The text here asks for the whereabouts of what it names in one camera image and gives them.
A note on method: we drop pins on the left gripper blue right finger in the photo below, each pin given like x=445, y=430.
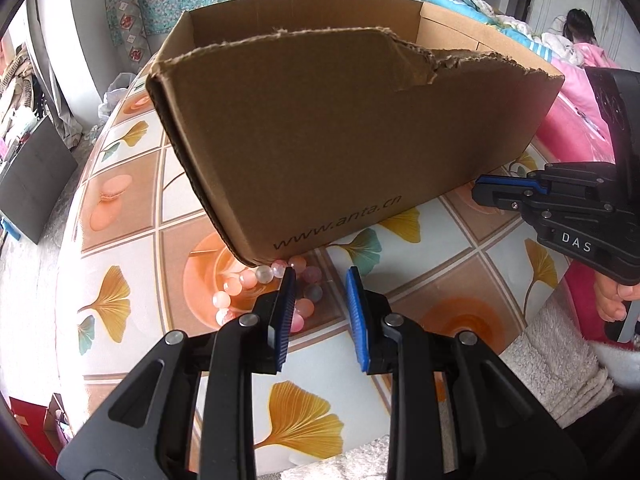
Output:
x=367, y=312

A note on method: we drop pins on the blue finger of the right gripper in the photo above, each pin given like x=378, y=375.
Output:
x=503, y=196
x=510, y=183

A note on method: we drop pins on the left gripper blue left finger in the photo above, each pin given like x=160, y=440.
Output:
x=275, y=310

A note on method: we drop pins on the person's right hand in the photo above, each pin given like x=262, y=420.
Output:
x=610, y=298

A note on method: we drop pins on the pink floral blanket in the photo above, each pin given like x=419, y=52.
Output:
x=574, y=131

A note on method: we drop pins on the white fluffy towel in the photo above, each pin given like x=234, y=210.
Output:
x=551, y=358

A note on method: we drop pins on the seated person in background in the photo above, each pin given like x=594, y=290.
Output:
x=569, y=37

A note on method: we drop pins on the blue patterned quilt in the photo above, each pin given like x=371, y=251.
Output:
x=482, y=12

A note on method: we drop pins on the brown cardboard box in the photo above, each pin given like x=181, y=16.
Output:
x=299, y=122

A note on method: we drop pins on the dark grey cabinet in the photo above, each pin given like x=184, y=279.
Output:
x=34, y=179

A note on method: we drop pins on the white plastic bag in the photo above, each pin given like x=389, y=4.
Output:
x=114, y=93

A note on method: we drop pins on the patterned rolled cushion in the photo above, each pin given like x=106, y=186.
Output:
x=132, y=33

